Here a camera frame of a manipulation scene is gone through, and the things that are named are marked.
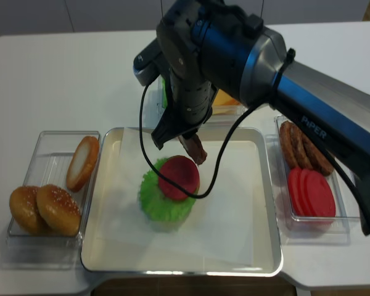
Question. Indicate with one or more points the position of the green lettuce in container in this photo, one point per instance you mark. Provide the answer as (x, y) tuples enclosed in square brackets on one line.
[(164, 95)]

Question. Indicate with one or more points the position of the clear patty tomato container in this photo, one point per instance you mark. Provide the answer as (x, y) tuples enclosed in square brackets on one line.
[(346, 210)]

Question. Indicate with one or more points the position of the red tomato slice on burger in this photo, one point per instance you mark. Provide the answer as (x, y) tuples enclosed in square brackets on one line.
[(183, 171)]

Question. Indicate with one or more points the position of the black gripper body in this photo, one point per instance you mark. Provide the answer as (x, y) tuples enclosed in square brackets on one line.
[(191, 100)]

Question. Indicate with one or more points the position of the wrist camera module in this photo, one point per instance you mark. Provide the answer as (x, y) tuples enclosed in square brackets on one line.
[(150, 63)]

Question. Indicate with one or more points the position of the sesame bun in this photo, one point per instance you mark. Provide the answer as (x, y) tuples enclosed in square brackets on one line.
[(24, 210), (59, 210)]

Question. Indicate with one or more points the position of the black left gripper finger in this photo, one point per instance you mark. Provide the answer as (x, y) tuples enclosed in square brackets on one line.
[(170, 126)]

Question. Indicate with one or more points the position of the red tomato slices stack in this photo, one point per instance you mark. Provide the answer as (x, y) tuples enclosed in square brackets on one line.
[(311, 197)]

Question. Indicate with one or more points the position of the right sesame top bun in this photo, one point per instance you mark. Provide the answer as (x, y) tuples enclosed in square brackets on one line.
[(59, 210)]

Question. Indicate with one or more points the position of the clear lettuce cheese container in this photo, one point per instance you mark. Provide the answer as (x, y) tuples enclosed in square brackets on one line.
[(217, 110)]

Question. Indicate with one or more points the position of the white metal serving tray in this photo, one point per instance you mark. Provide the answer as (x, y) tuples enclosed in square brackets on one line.
[(267, 254)]

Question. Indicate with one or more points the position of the bun half standing upright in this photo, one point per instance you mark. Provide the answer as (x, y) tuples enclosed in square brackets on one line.
[(83, 163)]

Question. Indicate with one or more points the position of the left sesame top bun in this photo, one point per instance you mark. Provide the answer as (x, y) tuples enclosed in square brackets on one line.
[(24, 210)]

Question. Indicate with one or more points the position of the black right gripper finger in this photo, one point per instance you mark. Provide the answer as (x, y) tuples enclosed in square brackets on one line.
[(190, 136)]

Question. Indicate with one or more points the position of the black blue robot arm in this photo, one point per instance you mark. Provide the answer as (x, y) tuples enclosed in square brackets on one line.
[(208, 44)]

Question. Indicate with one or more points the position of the clear bun container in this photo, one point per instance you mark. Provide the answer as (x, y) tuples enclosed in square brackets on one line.
[(49, 165)]

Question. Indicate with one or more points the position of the brown meat patty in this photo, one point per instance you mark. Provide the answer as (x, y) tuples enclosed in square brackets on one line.
[(300, 156), (318, 161), (286, 144), (193, 147)]

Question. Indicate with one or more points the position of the yellow cheese slices stack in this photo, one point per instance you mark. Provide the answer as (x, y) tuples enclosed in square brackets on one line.
[(224, 99)]

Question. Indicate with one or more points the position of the green lettuce leaf on burger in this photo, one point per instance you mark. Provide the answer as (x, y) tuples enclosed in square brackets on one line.
[(151, 197)]

